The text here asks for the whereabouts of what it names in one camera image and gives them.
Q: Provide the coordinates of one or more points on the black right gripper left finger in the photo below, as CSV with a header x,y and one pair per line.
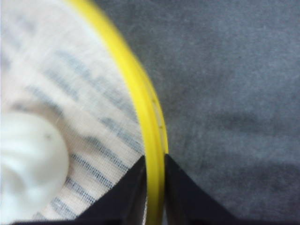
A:
x,y
124,204

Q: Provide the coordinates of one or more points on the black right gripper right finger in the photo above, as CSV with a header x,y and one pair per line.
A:
x,y
187,204

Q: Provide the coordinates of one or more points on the bamboo steamer basket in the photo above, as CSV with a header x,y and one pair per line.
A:
x,y
150,112

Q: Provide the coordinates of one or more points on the back basket left bun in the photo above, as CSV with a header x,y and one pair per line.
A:
x,y
33,165

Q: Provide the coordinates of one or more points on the white steamer liner cloth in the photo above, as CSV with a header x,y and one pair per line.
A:
x,y
77,93

